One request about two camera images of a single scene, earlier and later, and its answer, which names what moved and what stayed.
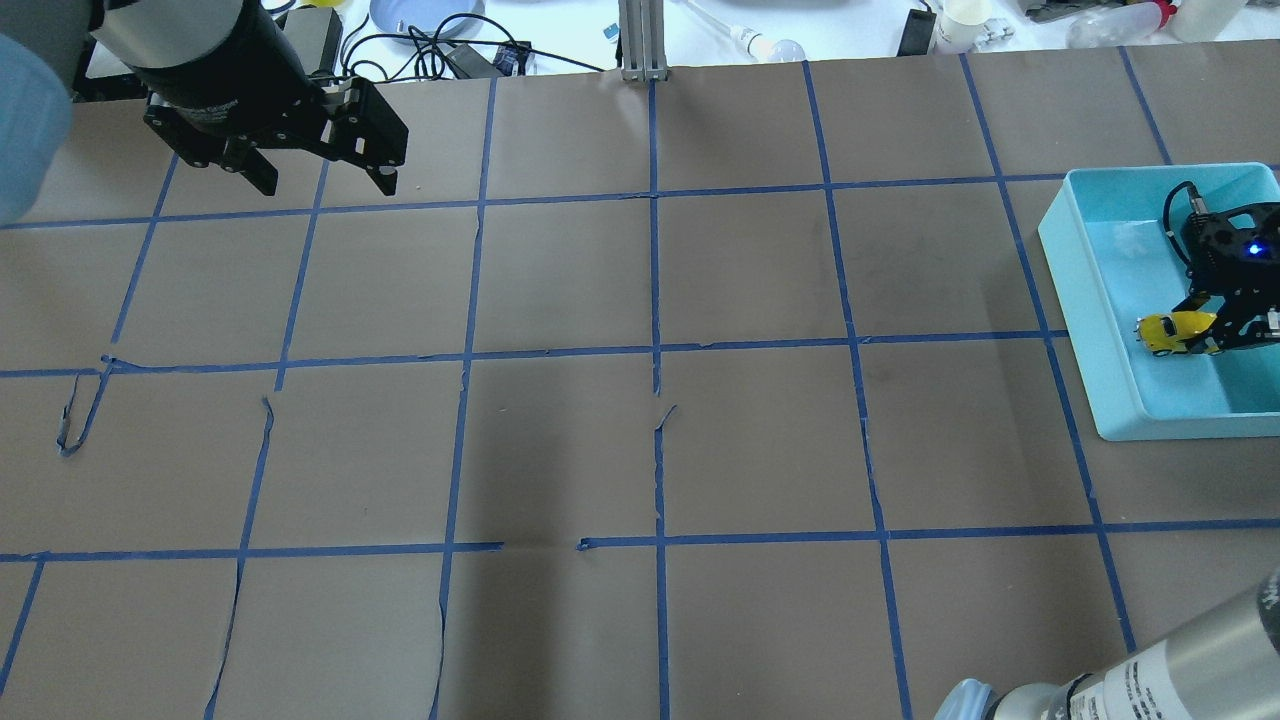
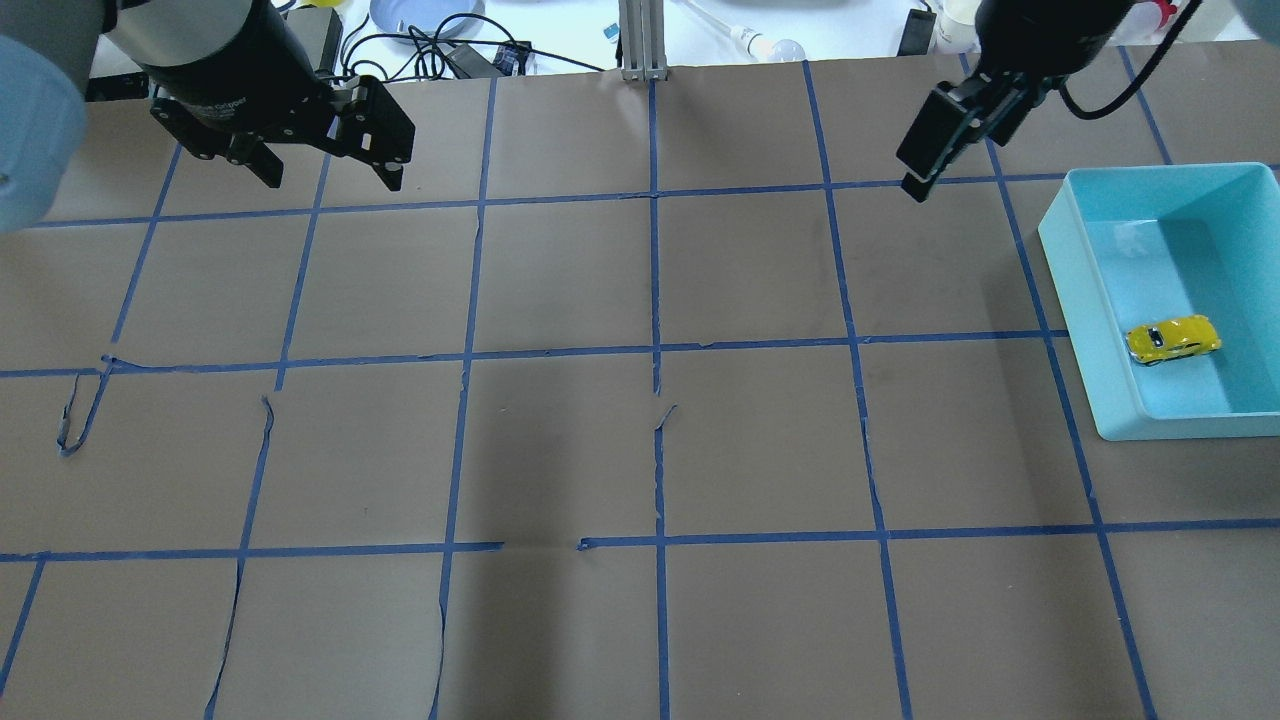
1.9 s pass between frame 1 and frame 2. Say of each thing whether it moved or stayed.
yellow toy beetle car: moved
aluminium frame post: stayed
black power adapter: stayed
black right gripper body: stayed
